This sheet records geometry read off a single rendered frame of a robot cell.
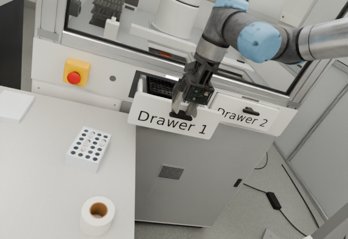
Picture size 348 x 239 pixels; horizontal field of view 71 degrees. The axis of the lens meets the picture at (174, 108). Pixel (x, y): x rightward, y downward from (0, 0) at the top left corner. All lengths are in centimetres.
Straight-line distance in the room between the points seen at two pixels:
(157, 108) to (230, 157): 56
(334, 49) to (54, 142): 70
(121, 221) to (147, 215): 83
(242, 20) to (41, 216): 58
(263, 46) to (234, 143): 68
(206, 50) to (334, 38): 26
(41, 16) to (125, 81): 31
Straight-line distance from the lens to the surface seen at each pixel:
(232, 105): 98
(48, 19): 85
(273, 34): 52
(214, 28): 61
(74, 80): 82
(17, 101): 87
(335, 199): 242
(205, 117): 80
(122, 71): 86
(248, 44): 51
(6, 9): 168
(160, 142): 105
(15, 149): 74
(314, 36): 59
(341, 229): 150
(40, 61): 91
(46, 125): 81
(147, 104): 74
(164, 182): 124
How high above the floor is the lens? 128
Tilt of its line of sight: 29 degrees down
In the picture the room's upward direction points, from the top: 23 degrees clockwise
